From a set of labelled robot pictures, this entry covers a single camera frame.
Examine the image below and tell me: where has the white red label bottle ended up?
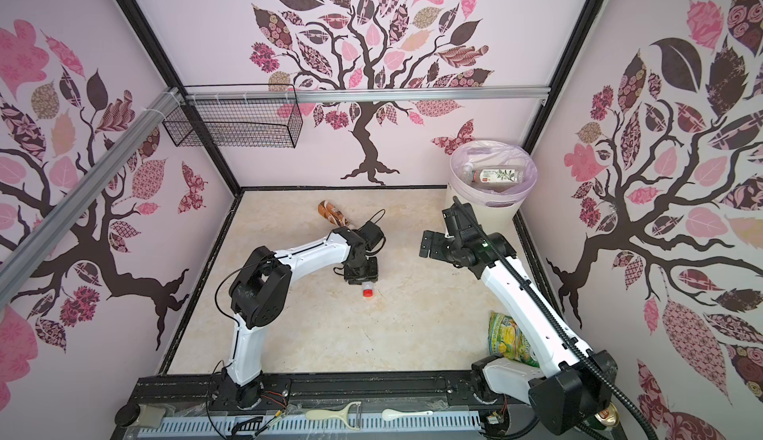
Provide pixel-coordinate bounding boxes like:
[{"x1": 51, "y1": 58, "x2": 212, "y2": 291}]
[{"x1": 472, "y1": 168, "x2": 524, "y2": 187}]

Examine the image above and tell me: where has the clear bottle red cap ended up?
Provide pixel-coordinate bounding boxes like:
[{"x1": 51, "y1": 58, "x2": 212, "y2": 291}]
[{"x1": 363, "y1": 283, "x2": 375, "y2": 298}]

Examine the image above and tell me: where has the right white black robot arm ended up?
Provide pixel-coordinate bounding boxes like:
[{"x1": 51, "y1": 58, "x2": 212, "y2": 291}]
[{"x1": 419, "y1": 200, "x2": 619, "y2": 435}]

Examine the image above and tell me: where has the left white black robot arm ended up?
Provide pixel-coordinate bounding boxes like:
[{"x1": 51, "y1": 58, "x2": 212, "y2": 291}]
[{"x1": 223, "y1": 221, "x2": 385, "y2": 408}]

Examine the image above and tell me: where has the cream trash bin purple liner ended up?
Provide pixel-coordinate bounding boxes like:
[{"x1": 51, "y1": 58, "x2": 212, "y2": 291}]
[{"x1": 444, "y1": 140, "x2": 538, "y2": 235}]

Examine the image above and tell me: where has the green snack packet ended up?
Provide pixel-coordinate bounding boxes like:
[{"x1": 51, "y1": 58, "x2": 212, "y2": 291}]
[{"x1": 488, "y1": 312, "x2": 540, "y2": 368}]

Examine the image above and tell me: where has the cream vegetable peeler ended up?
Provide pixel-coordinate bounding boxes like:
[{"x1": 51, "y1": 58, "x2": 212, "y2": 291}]
[{"x1": 305, "y1": 401, "x2": 363, "y2": 431}]

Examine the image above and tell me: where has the white plastic spoon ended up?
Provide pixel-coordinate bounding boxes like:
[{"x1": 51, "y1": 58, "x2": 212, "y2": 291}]
[{"x1": 381, "y1": 408, "x2": 434, "y2": 422}]

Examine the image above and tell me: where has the green beverage can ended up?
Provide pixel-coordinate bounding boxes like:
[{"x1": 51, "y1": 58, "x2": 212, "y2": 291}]
[{"x1": 595, "y1": 404, "x2": 620, "y2": 430}]

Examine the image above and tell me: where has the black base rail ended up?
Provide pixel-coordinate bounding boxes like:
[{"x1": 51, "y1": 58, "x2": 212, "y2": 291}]
[{"x1": 128, "y1": 370, "x2": 521, "y2": 413}]

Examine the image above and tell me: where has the black wire wall basket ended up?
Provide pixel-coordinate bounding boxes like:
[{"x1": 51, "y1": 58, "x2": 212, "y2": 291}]
[{"x1": 163, "y1": 82, "x2": 303, "y2": 149}]

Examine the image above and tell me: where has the aluminium frame bar back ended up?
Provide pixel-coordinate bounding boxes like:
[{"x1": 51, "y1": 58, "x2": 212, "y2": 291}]
[{"x1": 185, "y1": 85, "x2": 550, "y2": 103}]

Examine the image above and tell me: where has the aluminium frame bar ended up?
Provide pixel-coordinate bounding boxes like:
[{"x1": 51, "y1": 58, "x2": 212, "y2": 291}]
[
  {"x1": 185, "y1": 85, "x2": 550, "y2": 103},
  {"x1": 1, "y1": 87, "x2": 183, "y2": 306}
]

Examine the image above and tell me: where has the white slotted cable duct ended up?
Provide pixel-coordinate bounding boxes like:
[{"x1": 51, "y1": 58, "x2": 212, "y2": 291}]
[{"x1": 130, "y1": 411, "x2": 481, "y2": 439}]

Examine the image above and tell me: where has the aluminium frame bar left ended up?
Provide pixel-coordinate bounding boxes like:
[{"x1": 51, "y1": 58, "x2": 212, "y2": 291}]
[{"x1": 1, "y1": 87, "x2": 183, "y2": 306}]

